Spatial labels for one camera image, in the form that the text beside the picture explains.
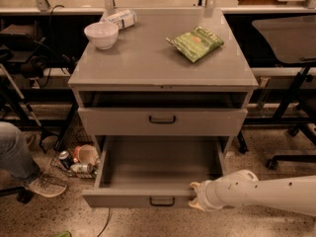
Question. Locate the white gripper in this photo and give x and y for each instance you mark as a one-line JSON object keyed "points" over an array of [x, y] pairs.
{"points": [[204, 195]]}

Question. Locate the grey drawer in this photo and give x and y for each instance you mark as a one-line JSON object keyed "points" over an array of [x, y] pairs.
{"points": [[183, 122], [154, 171]]}

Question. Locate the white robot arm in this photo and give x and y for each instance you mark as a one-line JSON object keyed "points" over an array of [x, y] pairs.
{"points": [[243, 188]]}

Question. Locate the grey drawer cabinet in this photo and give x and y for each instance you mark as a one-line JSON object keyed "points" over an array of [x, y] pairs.
{"points": [[142, 70]]}

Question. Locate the grey top drawer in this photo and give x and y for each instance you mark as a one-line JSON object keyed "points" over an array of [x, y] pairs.
{"points": [[183, 122]]}

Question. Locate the beige cup in basket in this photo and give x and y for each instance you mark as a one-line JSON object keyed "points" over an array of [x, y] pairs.
{"points": [[87, 154]]}

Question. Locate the green soda can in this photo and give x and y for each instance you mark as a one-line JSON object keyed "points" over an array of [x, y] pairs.
{"points": [[82, 168]]}

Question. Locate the blue soda can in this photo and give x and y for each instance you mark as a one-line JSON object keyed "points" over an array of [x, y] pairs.
{"points": [[65, 159]]}

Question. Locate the white sneaker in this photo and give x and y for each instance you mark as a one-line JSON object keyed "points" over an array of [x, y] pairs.
{"points": [[47, 186]]}

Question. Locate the green chip bag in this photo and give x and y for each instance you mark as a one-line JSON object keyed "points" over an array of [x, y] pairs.
{"points": [[197, 43]]}

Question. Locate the person leg in jeans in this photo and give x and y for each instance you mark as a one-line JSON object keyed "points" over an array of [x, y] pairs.
{"points": [[15, 156]]}

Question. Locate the black office chair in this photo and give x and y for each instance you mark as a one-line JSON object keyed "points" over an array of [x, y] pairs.
{"points": [[292, 40]]}

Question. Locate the white bowl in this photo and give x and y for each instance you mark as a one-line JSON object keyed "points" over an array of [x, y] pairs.
{"points": [[103, 35]]}

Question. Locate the white plastic-wrapped package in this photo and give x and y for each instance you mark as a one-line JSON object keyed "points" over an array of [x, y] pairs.
{"points": [[123, 19]]}

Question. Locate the wire basket on floor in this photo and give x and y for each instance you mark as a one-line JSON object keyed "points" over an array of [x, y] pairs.
{"points": [[71, 142]]}

